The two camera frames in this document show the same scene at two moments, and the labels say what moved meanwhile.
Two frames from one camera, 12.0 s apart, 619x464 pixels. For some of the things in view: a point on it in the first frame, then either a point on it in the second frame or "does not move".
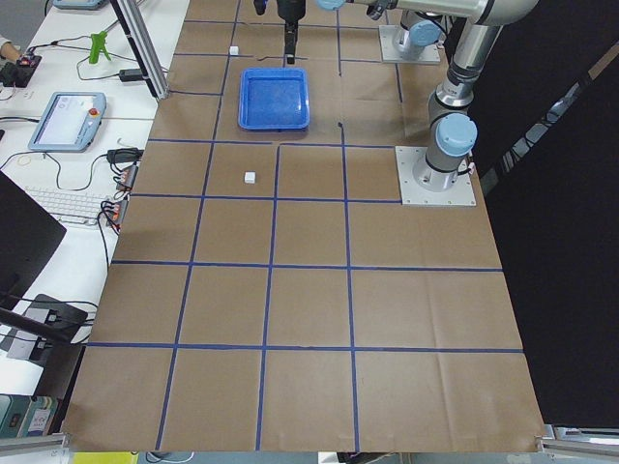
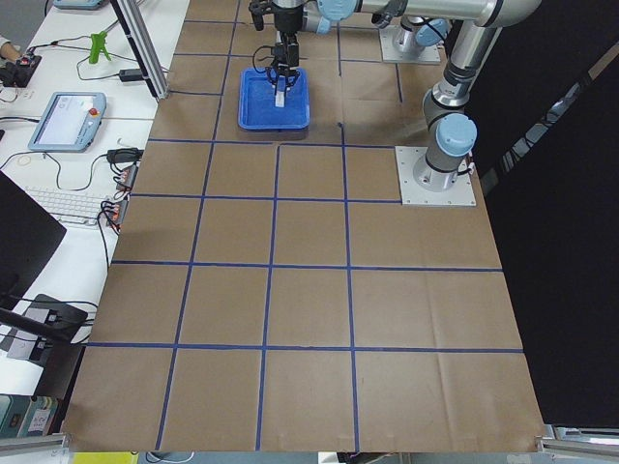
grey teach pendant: x=71 y=123 does not move
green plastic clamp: x=99 y=44 does not move
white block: x=250 y=177 -> x=280 y=99
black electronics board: x=18 y=72 does not move
